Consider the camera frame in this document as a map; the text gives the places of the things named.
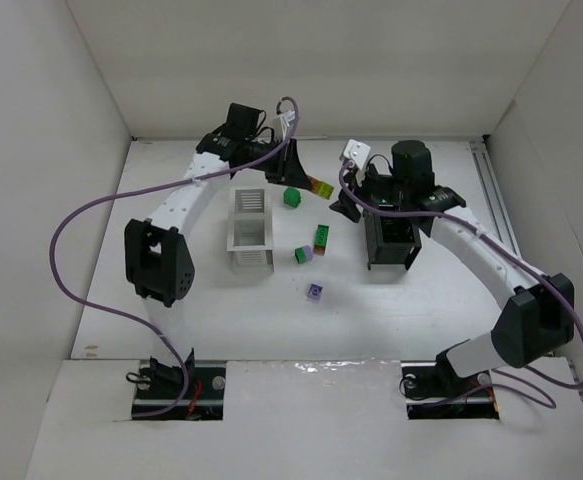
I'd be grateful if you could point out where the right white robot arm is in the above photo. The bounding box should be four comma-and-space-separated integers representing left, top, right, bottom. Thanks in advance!
330, 140, 575, 392

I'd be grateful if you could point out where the orange lego brick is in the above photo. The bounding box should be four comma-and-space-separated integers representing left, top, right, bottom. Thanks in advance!
308, 176, 322, 194

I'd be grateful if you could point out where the white two-cell container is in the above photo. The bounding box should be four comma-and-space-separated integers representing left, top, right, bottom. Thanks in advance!
227, 187, 274, 272

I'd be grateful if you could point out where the black two-cell container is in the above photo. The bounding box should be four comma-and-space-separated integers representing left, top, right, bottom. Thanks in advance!
363, 213, 422, 270

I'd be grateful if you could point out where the long green lego brick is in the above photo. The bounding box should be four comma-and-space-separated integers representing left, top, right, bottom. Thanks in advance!
314, 224, 329, 249

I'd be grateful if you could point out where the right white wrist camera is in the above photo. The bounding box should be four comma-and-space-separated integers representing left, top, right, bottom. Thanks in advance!
340, 139, 371, 171

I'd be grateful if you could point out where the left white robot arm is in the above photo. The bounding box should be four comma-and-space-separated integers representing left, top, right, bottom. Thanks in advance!
124, 103, 312, 384

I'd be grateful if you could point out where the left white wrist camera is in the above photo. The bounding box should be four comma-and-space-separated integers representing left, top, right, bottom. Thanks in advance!
271, 110, 296, 141

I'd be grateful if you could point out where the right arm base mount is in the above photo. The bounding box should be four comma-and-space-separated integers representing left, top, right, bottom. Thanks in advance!
398, 361, 500, 420

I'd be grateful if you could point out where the white foam front board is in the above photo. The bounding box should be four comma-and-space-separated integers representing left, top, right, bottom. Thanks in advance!
27, 360, 583, 479

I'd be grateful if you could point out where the purple lego square brick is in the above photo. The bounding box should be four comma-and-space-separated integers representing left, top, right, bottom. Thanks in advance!
306, 283, 323, 302

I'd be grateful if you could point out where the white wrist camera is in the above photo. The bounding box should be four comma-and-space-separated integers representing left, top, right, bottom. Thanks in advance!
271, 110, 296, 141
340, 139, 371, 171

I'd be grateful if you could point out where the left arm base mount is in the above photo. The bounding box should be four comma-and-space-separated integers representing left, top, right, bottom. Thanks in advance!
125, 358, 227, 422

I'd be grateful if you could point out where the green lego cube top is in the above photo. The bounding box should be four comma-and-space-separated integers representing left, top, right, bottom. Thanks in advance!
283, 187, 302, 209

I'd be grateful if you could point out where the yellow-green lego brick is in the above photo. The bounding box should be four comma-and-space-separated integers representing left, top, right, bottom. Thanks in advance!
317, 182, 334, 200

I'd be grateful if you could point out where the aluminium rail right side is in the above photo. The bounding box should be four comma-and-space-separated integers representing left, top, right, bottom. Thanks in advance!
468, 137, 520, 256

